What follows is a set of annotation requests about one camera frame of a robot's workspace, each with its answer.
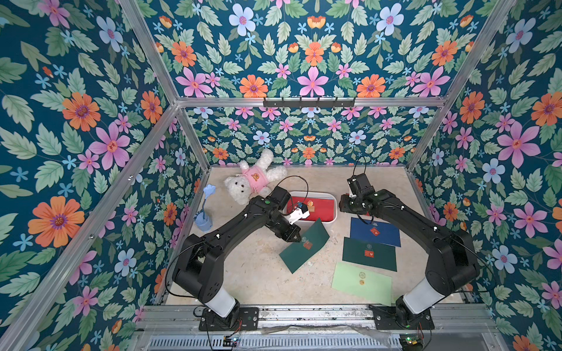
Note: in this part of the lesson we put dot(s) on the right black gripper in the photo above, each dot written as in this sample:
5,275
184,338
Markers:
349,204

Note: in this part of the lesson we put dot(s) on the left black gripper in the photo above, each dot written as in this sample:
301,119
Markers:
288,235

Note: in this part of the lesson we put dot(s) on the red envelope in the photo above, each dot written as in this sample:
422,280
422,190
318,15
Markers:
318,208

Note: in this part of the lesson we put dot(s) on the white plastic storage box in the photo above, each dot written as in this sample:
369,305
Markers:
311,195

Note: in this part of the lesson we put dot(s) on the dark green envelope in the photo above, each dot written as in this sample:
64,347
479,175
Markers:
379,256
312,241

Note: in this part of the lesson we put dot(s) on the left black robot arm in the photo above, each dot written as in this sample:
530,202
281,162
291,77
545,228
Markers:
200,264

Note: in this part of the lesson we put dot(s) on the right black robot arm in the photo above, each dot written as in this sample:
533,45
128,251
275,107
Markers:
452,262

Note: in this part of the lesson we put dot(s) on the white teddy bear pink shirt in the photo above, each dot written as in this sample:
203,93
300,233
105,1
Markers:
254,179

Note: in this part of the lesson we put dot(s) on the navy blue envelope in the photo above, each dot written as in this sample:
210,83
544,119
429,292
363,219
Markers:
375,232

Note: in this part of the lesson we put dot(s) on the light green envelope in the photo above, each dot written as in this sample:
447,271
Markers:
372,286

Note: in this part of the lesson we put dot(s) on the small green circuit board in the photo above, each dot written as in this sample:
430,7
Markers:
410,342

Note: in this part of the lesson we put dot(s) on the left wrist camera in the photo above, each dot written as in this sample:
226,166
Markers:
300,212

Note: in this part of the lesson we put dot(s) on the black hook rail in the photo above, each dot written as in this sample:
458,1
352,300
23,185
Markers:
318,102

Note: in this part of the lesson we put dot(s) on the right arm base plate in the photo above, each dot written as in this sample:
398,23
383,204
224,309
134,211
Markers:
393,318

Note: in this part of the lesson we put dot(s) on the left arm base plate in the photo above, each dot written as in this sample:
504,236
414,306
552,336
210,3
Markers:
242,319

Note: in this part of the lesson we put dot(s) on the aluminium front rail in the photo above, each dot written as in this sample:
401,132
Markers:
448,318

